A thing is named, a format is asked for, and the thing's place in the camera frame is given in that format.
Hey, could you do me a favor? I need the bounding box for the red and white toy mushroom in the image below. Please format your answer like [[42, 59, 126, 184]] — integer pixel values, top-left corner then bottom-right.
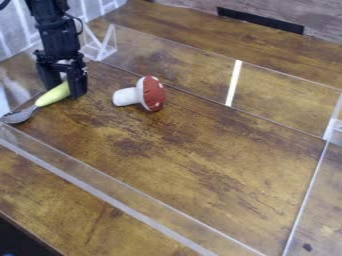
[[112, 76, 165, 112]]

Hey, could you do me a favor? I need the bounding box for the black wall slot strip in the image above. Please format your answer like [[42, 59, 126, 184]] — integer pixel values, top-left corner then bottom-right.
[[216, 7, 304, 35]]

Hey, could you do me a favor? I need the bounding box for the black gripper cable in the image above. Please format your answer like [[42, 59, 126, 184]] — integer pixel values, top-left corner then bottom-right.
[[65, 13, 85, 37]]

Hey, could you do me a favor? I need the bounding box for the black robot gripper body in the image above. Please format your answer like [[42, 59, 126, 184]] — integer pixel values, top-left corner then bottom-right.
[[23, 0, 85, 69]]

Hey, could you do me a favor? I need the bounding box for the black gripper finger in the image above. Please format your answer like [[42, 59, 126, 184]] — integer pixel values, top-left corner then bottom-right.
[[35, 63, 61, 90], [66, 66, 88, 99]]

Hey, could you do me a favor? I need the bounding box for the clear acrylic enclosure wall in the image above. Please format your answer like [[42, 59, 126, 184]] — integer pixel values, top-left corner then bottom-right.
[[0, 25, 342, 256]]

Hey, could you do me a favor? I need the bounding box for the green handled metal spoon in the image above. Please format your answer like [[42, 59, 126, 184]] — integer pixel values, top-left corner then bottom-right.
[[0, 81, 70, 124]]

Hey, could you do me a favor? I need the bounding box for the clear acrylic triangle bracket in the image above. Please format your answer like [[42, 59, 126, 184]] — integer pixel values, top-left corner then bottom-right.
[[78, 25, 117, 61]]

